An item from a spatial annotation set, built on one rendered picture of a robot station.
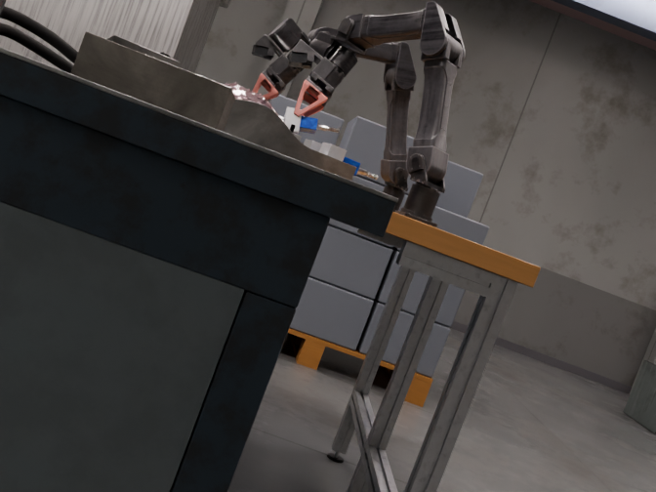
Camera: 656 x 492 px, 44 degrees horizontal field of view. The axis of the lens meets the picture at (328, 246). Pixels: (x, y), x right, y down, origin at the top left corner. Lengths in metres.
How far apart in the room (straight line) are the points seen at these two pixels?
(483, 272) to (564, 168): 7.10
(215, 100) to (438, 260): 0.56
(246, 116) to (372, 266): 2.43
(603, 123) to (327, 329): 5.38
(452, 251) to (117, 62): 0.67
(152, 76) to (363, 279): 2.85
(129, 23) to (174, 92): 3.73
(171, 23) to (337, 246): 1.71
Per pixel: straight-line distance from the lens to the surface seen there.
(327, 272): 3.83
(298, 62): 1.95
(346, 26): 1.95
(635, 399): 7.10
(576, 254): 8.63
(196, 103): 1.10
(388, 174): 2.29
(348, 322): 3.88
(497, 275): 1.49
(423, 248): 1.46
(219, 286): 0.75
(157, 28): 4.79
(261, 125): 1.50
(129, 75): 1.11
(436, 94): 1.77
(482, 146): 8.35
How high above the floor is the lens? 0.78
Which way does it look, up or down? 3 degrees down
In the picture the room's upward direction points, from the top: 21 degrees clockwise
